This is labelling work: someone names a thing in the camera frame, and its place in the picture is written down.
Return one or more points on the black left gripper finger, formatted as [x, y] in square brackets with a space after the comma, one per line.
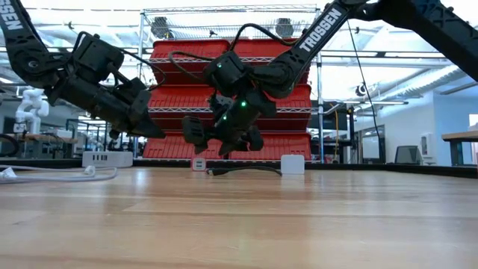
[147, 130]

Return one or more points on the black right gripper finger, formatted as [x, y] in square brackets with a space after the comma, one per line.
[194, 132]
[228, 142]

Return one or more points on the white and red USB charger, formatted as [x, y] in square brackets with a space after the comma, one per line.
[198, 164]

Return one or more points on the wide white power strip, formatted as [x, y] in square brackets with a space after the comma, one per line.
[112, 160]

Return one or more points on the slim white power strip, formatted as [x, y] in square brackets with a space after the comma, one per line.
[292, 164]

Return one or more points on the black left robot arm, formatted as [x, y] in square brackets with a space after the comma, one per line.
[15, 33]

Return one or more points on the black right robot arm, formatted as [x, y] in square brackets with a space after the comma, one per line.
[429, 22]

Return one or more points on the small white robot arm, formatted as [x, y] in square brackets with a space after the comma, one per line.
[31, 99]

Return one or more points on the red plastic storage bin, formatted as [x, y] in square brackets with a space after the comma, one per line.
[175, 97]
[287, 145]
[168, 147]
[295, 99]
[186, 46]
[257, 45]

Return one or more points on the wooden workbench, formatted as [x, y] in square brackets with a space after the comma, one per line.
[48, 139]

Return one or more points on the black hanging monitor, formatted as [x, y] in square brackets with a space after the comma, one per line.
[328, 119]

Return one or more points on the wooden table with dark legs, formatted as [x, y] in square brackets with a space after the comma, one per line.
[461, 136]

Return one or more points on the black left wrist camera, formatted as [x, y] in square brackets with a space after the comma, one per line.
[128, 87]

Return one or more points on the black stand post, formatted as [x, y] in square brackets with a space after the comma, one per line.
[351, 138]

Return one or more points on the black aluminium table frame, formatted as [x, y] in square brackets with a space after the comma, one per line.
[392, 169]

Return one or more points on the white wall dispenser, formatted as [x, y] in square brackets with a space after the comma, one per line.
[425, 143]

